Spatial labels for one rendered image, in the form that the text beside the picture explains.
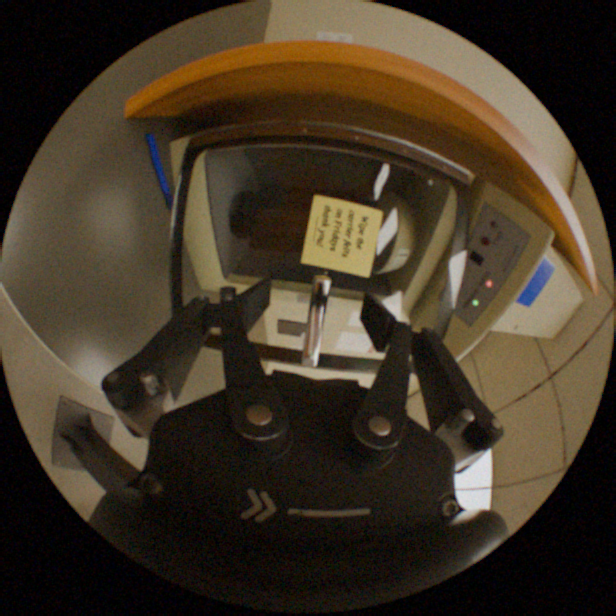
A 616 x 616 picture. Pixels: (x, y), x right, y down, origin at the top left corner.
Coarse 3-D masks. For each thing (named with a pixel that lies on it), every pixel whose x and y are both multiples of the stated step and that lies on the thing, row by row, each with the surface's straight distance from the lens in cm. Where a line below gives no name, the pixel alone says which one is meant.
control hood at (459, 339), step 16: (480, 192) 33; (496, 192) 33; (480, 208) 32; (496, 208) 32; (512, 208) 33; (528, 224) 33; (544, 224) 34; (544, 240) 34; (528, 256) 34; (512, 272) 34; (528, 272) 34; (512, 288) 34; (496, 304) 35; (512, 304) 36; (480, 320) 37; (496, 320) 37; (448, 336) 40; (464, 336) 39; (480, 336) 39; (464, 352) 41
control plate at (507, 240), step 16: (480, 224) 32; (496, 224) 32; (512, 224) 33; (480, 240) 33; (496, 240) 33; (512, 240) 33; (528, 240) 33; (496, 256) 33; (512, 256) 33; (464, 272) 34; (480, 272) 34; (496, 272) 34; (464, 288) 35; (480, 288) 34; (496, 288) 34; (464, 304) 36; (480, 304) 35; (464, 320) 37
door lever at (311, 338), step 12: (324, 276) 16; (312, 288) 16; (324, 288) 16; (312, 300) 16; (324, 300) 16; (312, 312) 16; (324, 312) 16; (312, 324) 17; (312, 336) 17; (312, 348) 18; (312, 360) 18
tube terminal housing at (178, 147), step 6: (186, 138) 35; (174, 144) 36; (180, 144) 35; (186, 144) 35; (174, 150) 36; (180, 150) 35; (174, 156) 36; (180, 156) 35; (174, 162) 36; (180, 162) 35; (174, 168) 36; (174, 174) 37; (468, 174) 34; (174, 180) 37; (474, 180) 35
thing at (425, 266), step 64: (192, 192) 27; (256, 192) 23; (320, 192) 21; (384, 192) 23; (448, 192) 28; (192, 256) 26; (256, 256) 22; (384, 256) 22; (448, 256) 26; (448, 320) 29
